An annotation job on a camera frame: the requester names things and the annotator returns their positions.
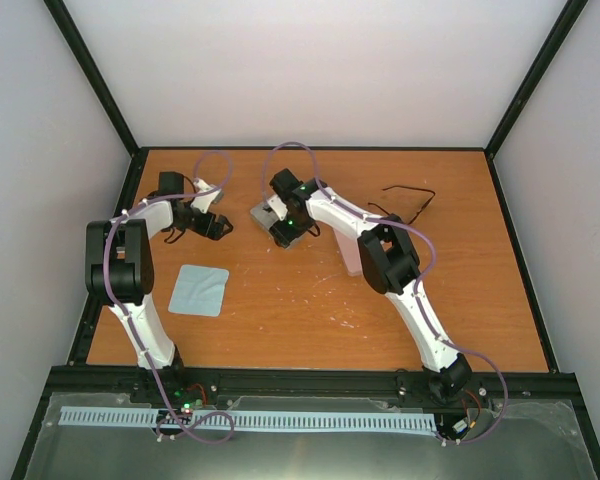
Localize grey glasses case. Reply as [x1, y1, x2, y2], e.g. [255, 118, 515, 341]
[249, 202, 306, 250]

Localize pink glasses case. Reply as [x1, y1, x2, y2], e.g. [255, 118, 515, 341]
[334, 230, 362, 276]

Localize blue cleaning cloth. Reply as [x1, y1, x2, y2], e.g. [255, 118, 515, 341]
[168, 265, 229, 317]

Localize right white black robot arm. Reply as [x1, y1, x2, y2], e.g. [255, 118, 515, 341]
[265, 169, 472, 405]

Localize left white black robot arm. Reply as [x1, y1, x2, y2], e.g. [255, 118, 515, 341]
[85, 171, 233, 403]

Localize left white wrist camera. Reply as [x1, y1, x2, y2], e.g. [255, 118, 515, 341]
[190, 178, 223, 214]

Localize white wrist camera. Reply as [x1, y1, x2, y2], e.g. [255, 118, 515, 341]
[190, 178, 223, 214]
[266, 195, 288, 221]

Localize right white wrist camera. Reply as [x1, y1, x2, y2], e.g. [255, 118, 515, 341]
[266, 195, 288, 221]

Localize black frame glasses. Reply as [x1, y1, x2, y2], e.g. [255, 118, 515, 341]
[368, 183, 437, 224]

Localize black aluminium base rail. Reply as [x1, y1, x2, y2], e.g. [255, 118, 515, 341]
[43, 365, 583, 409]

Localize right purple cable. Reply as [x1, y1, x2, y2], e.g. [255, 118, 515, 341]
[262, 141, 510, 447]

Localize purple cable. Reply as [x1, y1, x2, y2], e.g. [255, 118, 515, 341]
[102, 151, 236, 445]
[262, 141, 510, 447]

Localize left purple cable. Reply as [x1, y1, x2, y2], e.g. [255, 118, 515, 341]
[102, 151, 236, 445]

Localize black cage frame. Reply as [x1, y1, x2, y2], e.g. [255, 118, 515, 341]
[12, 0, 587, 479]

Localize blue slotted cable duct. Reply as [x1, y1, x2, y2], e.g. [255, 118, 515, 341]
[58, 406, 436, 436]

